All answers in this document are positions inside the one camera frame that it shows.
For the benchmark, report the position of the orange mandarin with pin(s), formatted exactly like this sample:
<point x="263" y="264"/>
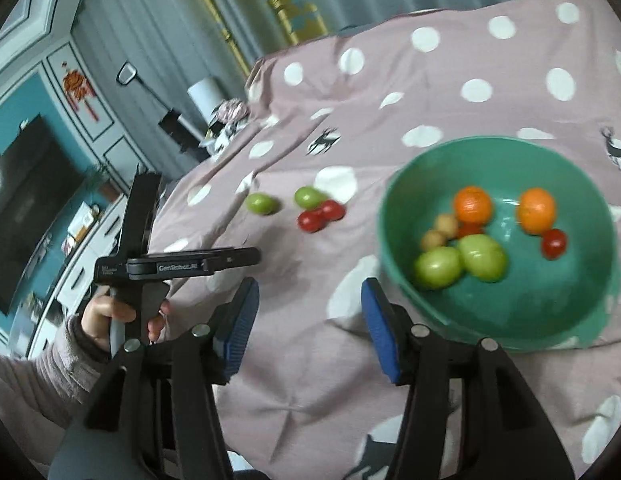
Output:
<point x="473" y="205"/>
<point x="537" y="211"/>

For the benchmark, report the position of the person's left forearm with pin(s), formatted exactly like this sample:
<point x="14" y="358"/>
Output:
<point x="30" y="375"/>

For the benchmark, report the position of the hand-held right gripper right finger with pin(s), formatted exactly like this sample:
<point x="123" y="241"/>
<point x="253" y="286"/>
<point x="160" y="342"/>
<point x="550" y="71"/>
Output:
<point x="380" y="330"/>

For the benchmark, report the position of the white paper roll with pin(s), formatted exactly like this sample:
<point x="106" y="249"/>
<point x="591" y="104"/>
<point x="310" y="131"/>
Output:
<point x="206" y="95"/>

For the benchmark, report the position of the pile of clothes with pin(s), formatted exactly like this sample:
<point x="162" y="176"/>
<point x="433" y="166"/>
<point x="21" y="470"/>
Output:
<point x="229" y="112"/>

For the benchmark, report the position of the white television cabinet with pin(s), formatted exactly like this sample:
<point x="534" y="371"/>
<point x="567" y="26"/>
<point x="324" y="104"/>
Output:
<point x="75" y="260"/>

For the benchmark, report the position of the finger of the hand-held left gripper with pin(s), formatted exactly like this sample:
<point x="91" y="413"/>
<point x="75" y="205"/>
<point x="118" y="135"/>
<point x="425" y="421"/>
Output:
<point x="235" y="258"/>

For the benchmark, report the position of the person's left hand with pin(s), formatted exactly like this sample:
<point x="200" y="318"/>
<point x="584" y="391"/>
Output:
<point x="103" y="320"/>

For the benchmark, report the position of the black floor stand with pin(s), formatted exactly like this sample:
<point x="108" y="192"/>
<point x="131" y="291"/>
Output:
<point x="175" y="125"/>

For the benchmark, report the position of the green plastic bowl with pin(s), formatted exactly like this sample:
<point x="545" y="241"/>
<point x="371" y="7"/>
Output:
<point x="515" y="310"/>

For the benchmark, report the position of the red cherry tomato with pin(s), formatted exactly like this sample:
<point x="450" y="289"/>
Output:
<point x="554" y="243"/>
<point x="310" y="221"/>
<point x="334" y="210"/>
<point x="469" y="230"/>

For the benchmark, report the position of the tan longan fruit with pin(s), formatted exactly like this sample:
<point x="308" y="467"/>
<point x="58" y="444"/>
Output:
<point x="433" y="240"/>
<point x="447" y="224"/>

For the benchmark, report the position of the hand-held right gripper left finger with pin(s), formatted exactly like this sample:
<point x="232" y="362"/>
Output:
<point x="238" y="330"/>

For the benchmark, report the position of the gold patterned curtain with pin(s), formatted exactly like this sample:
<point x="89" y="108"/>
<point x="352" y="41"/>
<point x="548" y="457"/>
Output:
<point x="298" y="15"/>

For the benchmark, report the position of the black television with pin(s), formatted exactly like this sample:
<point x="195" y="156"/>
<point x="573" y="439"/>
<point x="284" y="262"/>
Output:
<point x="25" y="200"/>

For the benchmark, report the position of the grey curtain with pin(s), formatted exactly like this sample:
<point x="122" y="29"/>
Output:
<point x="155" y="35"/>

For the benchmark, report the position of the pink polka dot blanket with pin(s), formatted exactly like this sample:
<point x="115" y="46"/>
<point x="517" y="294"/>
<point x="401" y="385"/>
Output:
<point x="440" y="85"/>

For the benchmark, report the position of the red wall decoration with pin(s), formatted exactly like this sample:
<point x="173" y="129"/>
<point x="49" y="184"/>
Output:
<point x="80" y="91"/>

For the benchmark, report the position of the green jujube fruit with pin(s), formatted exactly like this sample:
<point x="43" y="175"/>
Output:
<point x="438" y="267"/>
<point x="483" y="256"/>
<point x="262" y="203"/>
<point x="308" y="196"/>

